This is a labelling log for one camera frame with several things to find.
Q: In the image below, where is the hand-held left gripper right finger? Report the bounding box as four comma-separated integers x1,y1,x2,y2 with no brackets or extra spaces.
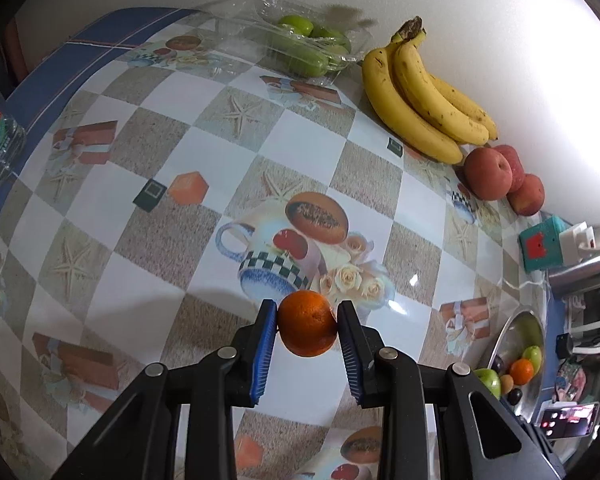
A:
336,300,566,480

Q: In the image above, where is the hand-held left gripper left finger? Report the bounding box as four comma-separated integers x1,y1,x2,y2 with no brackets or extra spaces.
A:
50,299,279,480

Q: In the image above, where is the orange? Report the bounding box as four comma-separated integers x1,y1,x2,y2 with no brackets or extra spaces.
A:
278,290,339,358
510,358,535,386

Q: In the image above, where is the large green mango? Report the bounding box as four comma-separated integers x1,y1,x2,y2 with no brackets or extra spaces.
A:
522,345,543,376

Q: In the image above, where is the small green mango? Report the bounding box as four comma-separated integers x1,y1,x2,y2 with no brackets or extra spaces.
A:
472,368,502,400

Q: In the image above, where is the round steel plate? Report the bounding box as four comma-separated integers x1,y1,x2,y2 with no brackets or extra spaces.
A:
472,310,546,421

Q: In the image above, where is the white appliance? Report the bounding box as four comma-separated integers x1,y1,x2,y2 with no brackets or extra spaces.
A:
570,292,600,346

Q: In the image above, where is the steel thermos jug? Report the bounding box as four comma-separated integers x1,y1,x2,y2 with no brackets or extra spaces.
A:
547,250,600,300

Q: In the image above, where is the teal box with red print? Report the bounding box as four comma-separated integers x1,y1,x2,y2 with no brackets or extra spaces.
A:
519,215,573,273

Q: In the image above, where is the red apple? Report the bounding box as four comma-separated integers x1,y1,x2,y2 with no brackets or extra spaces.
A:
507,173,546,217
495,145,526,193
462,147,513,202

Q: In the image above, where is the bunch of yellow bananas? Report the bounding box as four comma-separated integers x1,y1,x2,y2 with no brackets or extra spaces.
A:
362,16,499,165

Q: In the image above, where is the small green fruit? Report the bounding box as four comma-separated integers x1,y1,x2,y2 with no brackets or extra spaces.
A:
312,25,352,53
277,15,315,37
270,35,328,77

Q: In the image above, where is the clear plastic clamshell container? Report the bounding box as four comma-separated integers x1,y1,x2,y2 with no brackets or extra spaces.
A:
197,0,373,80

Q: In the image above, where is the brown wooden frame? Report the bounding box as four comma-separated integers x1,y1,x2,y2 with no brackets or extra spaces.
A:
2,15,36,81

